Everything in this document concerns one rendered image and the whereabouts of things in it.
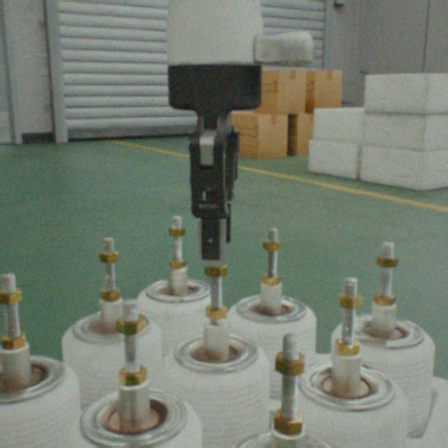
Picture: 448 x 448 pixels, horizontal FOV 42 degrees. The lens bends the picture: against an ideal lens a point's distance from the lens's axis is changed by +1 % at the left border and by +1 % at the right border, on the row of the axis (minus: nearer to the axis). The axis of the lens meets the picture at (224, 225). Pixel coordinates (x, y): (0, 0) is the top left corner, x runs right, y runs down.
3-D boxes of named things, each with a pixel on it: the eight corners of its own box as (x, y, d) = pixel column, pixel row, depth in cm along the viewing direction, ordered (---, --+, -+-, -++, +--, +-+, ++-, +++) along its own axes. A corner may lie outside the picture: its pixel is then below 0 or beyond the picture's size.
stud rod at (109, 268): (106, 311, 57) (103, 237, 55) (117, 311, 57) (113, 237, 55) (105, 315, 56) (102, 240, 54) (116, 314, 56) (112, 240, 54)
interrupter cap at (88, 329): (66, 323, 59) (66, 316, 59) (138, 311, 62) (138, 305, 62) (80, 353, 52) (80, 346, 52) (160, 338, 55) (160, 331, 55)
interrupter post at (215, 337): (235, 356, 52) (235, 321, 51) (216, 365, 50) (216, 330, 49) (216, 348, 53) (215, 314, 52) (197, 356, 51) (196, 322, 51)
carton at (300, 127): (322, 154, 427) (324, 113, 420) (297, 156, 415) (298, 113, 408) (296, 150, 452) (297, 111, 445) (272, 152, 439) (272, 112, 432)
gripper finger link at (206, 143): (196, 119, 44) (197, 148, 45) (188, 139, 40) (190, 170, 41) (227, 120, 44) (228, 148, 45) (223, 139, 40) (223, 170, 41)
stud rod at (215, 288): (223, 334, 51) (223, 251, 49) (212, 335, 50) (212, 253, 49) (219, 329, 52) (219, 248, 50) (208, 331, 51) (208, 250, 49)
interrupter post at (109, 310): (97, 328, 58) (95, 296, 57) (121, 324, 59) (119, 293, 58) (102, 337, 55) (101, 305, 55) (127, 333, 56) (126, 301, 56)
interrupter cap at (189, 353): (275, 356, 52) (276, 349, 51) (216, 387, 46) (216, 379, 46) (215, 331, 57) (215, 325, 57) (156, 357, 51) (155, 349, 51)
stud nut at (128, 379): (129, 372, 42) (129, 361, 42) (150, 376, 41) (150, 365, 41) (114, 384, 40) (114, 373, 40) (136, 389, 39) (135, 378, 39)
